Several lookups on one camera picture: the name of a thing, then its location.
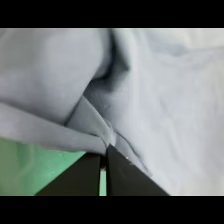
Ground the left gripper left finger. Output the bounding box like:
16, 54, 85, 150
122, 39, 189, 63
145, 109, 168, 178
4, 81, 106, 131
34, 152, 102, 197

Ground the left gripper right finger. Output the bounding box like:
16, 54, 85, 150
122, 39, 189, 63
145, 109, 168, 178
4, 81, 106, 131
105, 143, 170, 197

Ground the light blue shirt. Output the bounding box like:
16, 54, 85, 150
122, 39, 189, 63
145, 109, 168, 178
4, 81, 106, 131
0, 27, 224, 197

